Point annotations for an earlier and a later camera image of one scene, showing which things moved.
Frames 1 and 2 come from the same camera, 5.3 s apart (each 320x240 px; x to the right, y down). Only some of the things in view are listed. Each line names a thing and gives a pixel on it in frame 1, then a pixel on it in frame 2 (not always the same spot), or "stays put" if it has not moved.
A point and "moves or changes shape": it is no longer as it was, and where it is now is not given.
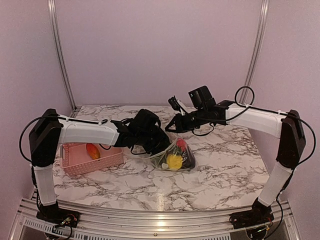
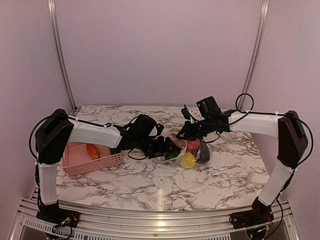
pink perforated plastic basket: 75,160 stays put
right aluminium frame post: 261,25 stays put
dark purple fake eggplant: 188,159 -> 203,154
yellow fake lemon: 174,162 -> 188,160
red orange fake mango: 93,151 stays put
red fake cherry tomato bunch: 181,143 -> 193,146
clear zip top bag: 178,156 moves or changes shape
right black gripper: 180,126 -> 189,134
